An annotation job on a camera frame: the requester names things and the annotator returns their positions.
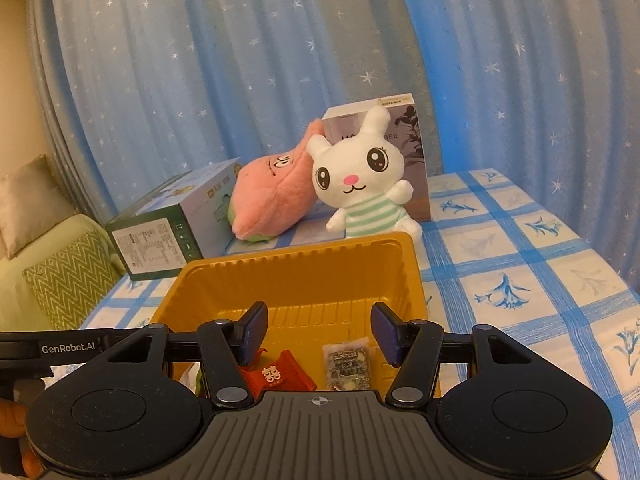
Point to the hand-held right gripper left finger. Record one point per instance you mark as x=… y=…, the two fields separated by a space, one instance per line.
x=252 y=332

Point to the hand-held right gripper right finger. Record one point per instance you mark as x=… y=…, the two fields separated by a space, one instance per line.
x=385 y=332

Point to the silver snack packet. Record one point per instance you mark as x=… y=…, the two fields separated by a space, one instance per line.
x=347 y=365

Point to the red pillow-shaped snack packet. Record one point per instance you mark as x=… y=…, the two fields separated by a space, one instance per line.
x=285 y=375

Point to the yellow plastic tray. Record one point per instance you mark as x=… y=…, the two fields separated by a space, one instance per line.
x=300 y=275

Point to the person's left hand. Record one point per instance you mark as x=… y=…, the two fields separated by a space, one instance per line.
x=12 y=417

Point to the cream sofa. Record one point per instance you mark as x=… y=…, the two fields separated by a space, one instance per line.
x=15 y=290

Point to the green zigzag cushion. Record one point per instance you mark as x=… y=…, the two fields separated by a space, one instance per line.
x=70 y=280

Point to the green cardboard box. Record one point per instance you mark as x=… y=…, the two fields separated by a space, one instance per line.
x=150 y=245

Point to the pink plush toy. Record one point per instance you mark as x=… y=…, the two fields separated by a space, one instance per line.
x=270 y=190

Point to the beige cushion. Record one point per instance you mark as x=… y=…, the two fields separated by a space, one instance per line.
x=30 y=200

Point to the white rabbit plush toy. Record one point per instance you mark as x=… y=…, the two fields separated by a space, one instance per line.
x=360 y=170

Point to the grey box with plant print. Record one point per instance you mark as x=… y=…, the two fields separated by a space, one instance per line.
x=415 y=160

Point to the blue star-print curtain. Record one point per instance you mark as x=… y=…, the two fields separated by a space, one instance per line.
x=200 y=60

